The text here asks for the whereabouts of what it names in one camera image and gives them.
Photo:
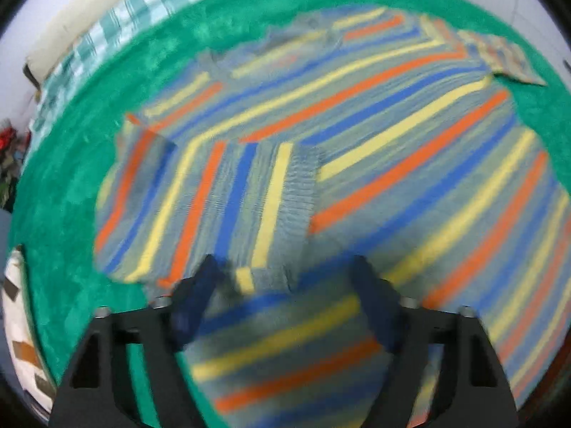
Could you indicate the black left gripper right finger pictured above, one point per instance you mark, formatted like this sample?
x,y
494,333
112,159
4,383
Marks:
x,y
472,389

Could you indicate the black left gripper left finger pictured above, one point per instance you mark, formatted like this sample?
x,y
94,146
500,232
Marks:
x,y
97,388

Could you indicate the multicolour striped knit sweater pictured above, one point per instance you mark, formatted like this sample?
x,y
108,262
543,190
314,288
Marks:
x,y
351,131

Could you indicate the pile of clothes with red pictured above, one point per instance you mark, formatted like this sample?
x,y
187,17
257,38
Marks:
x,y
13,150

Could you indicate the white brown patterned pillow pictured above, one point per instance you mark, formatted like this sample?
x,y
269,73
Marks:
x,y
32,372

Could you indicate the green plush blanket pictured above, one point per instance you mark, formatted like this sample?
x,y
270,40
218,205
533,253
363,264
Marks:
x,y
56,196

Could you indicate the cream padded headboard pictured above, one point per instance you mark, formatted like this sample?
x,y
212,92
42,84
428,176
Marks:
x,y
60,34

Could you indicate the green white checked bedsheet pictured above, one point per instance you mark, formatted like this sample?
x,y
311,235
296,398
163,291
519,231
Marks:
x,y
93,46

